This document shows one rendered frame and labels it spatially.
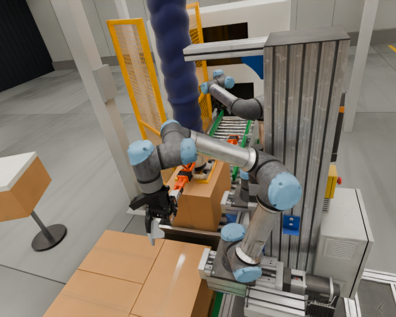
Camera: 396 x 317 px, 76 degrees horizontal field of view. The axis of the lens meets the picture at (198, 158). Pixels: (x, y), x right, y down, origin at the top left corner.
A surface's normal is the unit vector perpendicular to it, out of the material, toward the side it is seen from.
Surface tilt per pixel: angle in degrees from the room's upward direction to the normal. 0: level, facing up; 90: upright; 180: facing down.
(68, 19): 90
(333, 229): 0
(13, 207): 90
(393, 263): 0
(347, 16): 90
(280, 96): 90
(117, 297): 0
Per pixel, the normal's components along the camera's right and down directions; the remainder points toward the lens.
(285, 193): 0.23, 0.40
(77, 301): -0.14, -0.83
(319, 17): -0.31, 0.56
